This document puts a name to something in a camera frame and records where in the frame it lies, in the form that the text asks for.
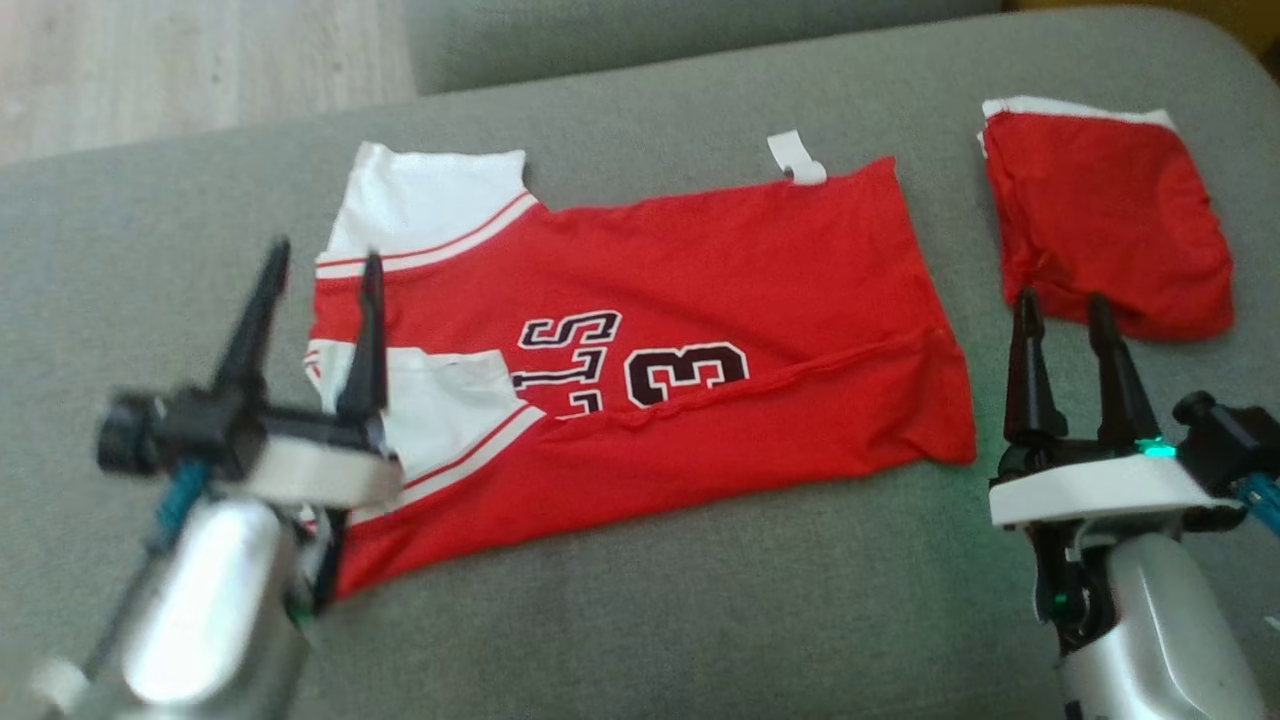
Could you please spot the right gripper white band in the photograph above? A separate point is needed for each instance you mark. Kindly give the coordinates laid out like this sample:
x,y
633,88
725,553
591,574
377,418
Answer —
x,y
1100,495

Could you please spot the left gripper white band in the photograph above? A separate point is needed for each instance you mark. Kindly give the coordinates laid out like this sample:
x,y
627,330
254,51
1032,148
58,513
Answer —
x,y
320,470

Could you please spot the red shorts with white stripe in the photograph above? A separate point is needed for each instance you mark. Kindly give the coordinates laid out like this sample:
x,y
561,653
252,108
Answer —
x,y
1110,220

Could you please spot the red white basketball jersey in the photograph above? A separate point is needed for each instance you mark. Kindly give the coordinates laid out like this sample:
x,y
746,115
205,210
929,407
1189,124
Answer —
x,y
750,270

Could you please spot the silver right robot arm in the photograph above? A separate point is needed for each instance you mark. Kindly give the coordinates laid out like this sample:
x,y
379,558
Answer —
x,y
1160,640

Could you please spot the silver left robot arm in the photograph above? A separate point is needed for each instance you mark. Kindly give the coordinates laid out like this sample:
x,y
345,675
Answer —
x,y
210,600

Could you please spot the yellow pillow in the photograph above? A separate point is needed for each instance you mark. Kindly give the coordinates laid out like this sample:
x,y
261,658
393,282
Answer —
x,y
1265,30

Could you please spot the grey sofa seat cushion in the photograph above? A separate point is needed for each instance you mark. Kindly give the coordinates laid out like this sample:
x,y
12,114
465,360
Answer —
x,y
700,620

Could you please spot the grey sofa side cushion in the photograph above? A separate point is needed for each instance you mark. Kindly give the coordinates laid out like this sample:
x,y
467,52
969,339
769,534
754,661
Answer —
x,y
650,40

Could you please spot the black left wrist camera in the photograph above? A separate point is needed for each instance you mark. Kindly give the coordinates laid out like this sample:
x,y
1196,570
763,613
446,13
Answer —
x,y
190,430

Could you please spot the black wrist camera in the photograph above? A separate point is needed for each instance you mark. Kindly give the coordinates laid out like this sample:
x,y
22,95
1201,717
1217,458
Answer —
x,y
190,430
1235,440

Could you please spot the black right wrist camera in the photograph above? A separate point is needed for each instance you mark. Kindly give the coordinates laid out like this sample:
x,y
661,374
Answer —
x,y
1235,440

